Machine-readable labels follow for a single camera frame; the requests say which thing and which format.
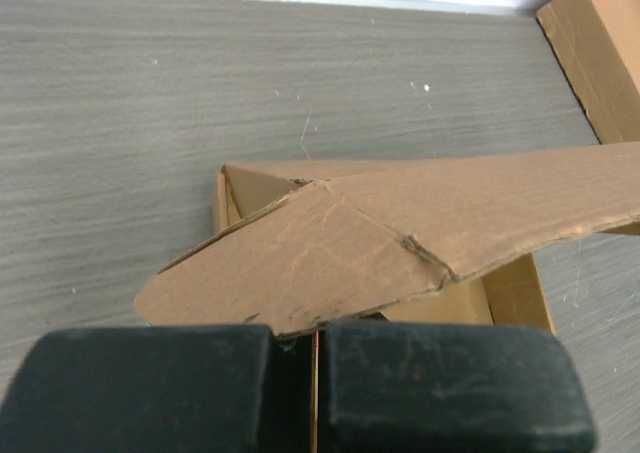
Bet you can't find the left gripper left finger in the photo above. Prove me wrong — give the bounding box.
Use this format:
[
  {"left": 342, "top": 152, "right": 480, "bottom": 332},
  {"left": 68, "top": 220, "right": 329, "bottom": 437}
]
[{"left": 1, "top": 325, "right": 309, "bottom": 452}]

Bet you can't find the brown cardboard box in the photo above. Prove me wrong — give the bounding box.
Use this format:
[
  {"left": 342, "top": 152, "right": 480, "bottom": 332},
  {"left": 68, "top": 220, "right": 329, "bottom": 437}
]
[
  {"left": 536, "top": 0, "right": 639, "bottom": 144},
  {"left": 135, "top": 142, "right": 639, "bottom": 336}
]

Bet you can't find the folded brown cardboard box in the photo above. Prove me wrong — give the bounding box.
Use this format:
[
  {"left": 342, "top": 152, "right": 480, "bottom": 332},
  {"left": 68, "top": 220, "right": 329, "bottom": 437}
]
[{"left": 536, "top": 0, "right": 639, "bottom": 144}]

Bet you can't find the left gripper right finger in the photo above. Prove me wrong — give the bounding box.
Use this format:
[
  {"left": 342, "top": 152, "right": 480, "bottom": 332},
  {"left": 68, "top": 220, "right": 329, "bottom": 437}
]
[{"left": 318, "top": 320, "right": 596, "bottom": 452}]

